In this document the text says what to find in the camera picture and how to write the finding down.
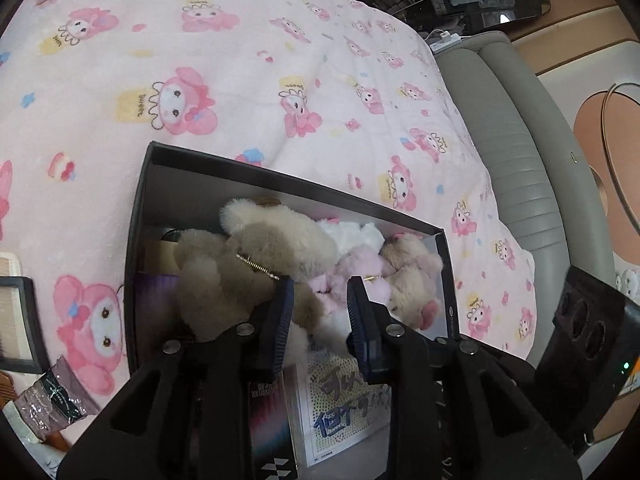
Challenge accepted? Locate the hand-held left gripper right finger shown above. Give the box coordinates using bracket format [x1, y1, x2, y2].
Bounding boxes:
[346, 275, 581, 480]

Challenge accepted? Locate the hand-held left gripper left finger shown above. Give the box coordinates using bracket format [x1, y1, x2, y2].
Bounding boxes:
[57, 276, 296, 480]

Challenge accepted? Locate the pink plush toy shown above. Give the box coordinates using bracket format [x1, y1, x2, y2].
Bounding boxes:
[305, 245, 401, 351]

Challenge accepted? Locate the small beige plush toy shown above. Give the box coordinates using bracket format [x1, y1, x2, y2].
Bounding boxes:
[377, 232, 446, 331]

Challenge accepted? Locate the beige plush bear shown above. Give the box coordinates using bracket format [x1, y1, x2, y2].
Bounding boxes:
[172, 197, 341, 376]

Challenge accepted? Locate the white plush toy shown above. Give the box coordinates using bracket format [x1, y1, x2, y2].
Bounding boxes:
[317, 217, 386, 261]

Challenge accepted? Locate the cartoon bead art kit packet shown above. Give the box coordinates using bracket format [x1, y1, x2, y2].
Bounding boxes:
[295, 345, 393, 466]

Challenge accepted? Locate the black storage box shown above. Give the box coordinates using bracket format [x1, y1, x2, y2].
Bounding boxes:
[122, 141, 541, 480]

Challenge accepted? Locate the small dark sachet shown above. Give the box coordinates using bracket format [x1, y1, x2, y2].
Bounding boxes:
[2, 355, 101, 443]

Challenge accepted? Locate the pink printed blanket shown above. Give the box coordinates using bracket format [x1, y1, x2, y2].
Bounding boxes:
[0, 0, 538, 480]

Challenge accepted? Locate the white charger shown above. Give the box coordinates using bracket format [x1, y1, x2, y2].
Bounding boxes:
[430, 30, 464, 54]

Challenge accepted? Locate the grey padded bed frame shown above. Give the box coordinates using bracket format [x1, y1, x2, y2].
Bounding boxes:
[430, 30, 576, 367]

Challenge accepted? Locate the black frame display box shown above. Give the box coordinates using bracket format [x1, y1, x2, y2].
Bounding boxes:
[0, 276, 48, 375]

